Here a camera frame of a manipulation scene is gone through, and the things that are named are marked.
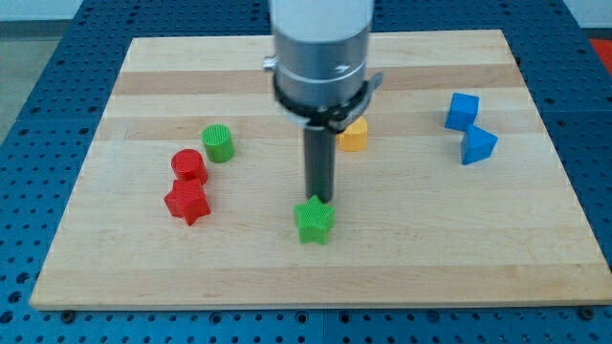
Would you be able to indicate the red star block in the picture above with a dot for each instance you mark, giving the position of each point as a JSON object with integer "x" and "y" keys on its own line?
{"x": 187, "y": 200}

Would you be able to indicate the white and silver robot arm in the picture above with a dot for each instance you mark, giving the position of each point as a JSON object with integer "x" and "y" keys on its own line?
{"x": 319, "y": 76}

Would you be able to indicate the blue triangular prism block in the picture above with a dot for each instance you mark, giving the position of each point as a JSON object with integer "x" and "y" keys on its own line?
{"x": 477, "y": 144}

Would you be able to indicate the yellow block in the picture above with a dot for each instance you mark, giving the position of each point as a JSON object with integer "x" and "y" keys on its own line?
{"x": 354, "y": 137}

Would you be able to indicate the wooden board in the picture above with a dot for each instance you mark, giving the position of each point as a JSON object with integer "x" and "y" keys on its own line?
{"x": 414, "y": 227}

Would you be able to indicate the green cylinder block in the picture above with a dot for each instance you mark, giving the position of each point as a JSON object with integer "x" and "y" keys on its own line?
{"x": 218, "y": 144}

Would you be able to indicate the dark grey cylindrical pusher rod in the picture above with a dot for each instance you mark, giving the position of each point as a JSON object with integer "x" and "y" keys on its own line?
{"x": 319, "y": 158}

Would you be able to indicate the green star block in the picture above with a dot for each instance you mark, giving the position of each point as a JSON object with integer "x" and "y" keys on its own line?
{"x": 314, "y": 219}

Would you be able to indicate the red cylinder block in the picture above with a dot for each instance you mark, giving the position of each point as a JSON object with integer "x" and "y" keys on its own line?
{"x": 188, "y": 165}

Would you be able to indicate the black clamp ring with lever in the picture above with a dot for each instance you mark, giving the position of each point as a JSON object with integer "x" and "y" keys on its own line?
{"x": 332, "y": 118}

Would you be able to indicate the blue cube block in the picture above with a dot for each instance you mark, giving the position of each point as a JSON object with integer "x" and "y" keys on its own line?
{"x": 462, "y": 111}

